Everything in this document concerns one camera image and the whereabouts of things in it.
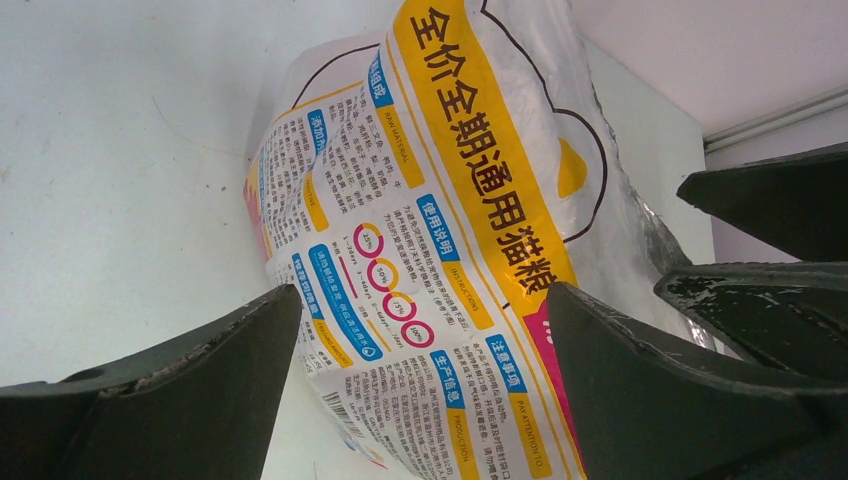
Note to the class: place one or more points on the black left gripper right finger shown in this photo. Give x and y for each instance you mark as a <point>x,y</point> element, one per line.
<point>647,404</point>

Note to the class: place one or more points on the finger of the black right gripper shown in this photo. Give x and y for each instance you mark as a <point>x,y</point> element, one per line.
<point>796,203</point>
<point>787,316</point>

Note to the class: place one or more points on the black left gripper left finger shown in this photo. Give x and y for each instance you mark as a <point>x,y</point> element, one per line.
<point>201,405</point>

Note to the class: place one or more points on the printed cat food bag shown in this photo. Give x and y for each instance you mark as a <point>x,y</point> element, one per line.
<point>423,187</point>

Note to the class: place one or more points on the aluminium corner frame post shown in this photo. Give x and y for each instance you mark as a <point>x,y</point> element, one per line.
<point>793,114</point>

